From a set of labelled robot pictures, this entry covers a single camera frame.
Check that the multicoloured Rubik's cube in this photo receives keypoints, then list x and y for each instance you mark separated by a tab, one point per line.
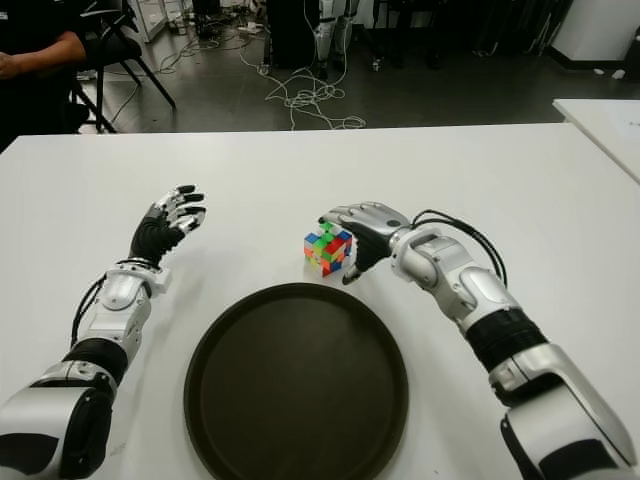
327	250

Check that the black wheeled equipment rack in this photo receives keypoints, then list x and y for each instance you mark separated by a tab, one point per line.
450	30

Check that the black folding chair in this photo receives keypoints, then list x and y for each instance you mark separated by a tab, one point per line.
117	47

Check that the dark brown round plate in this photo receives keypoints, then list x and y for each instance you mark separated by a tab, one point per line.
295	385

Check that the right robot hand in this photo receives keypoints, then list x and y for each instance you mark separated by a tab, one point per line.
372	230

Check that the small white floor object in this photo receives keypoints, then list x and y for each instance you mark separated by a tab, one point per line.
618	74

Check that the white side table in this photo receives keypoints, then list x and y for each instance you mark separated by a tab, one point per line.
607	130

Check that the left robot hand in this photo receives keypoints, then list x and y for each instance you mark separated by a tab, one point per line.
150	235

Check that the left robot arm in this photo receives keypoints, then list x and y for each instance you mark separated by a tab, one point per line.
110	310

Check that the seated person in black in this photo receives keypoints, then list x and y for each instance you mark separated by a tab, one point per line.
30	75

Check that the white cabinet with black base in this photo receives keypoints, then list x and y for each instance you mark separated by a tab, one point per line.
595	30

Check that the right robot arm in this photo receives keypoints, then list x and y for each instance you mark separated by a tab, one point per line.
480	295

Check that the black floor cabinet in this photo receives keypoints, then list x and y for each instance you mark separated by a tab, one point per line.
290	35

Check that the silver humanoid robot legs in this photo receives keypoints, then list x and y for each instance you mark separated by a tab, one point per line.
332	30

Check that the white glass display cabinet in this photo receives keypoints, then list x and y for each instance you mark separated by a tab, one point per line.
155	20

